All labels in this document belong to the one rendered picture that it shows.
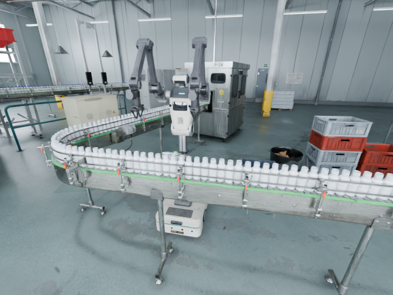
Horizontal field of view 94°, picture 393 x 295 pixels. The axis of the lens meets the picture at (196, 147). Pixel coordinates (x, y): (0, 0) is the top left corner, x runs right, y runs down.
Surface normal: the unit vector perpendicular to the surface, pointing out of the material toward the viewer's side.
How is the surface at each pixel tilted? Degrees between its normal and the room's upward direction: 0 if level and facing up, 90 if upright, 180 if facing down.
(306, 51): 90
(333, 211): 90
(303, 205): 90
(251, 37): 90
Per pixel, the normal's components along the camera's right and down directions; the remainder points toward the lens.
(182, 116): -0.19, 0.36
